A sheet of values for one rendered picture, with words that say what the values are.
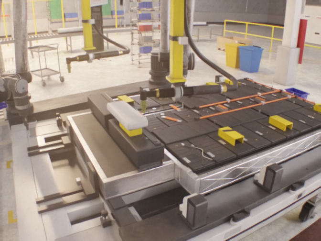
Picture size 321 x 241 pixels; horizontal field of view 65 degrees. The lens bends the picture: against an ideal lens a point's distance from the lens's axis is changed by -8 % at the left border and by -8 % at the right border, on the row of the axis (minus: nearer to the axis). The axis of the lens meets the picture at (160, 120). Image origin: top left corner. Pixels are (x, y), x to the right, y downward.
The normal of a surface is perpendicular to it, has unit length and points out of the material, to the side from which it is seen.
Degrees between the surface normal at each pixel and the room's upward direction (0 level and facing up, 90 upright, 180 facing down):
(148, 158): 90
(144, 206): 0
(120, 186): 90
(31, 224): 0
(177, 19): 90
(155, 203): 0
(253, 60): 95
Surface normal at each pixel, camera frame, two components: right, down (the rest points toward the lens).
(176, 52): 0.24, 0.39
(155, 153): 0.47, 0.36
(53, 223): 0.00, -0.91
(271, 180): -0.88, 0.19
